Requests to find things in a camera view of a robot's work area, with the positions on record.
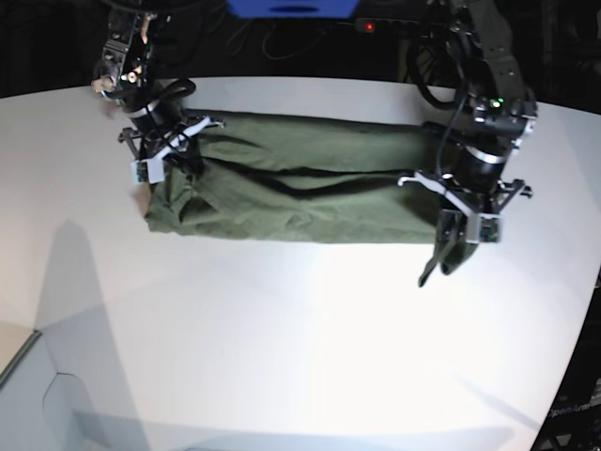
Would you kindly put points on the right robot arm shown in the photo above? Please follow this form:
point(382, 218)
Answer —
point(126, 71)

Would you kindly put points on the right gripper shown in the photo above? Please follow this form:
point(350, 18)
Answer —
point(169, 131)

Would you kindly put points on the blue box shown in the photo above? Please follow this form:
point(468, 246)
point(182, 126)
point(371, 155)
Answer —
point(296, 9)

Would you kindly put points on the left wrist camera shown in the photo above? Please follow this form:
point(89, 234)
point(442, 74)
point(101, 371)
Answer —
point(483, 228)

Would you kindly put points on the black power strip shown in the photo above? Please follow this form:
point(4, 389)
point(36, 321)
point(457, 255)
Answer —
point(382, 25)

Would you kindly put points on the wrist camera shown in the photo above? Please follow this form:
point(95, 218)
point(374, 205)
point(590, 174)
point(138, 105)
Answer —
point(483, 228)
point(149, 171)

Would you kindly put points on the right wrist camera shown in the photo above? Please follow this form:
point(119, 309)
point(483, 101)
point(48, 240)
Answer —
point(149, 171)

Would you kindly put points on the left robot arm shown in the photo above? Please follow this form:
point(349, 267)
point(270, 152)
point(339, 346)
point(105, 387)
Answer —
point(492, 110)

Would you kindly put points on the olive green t-shirt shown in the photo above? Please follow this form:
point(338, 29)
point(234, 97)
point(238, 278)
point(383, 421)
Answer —
point(307, 179)

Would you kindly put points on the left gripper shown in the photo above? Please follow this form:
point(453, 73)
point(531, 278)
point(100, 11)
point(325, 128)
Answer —
point(473, 185)

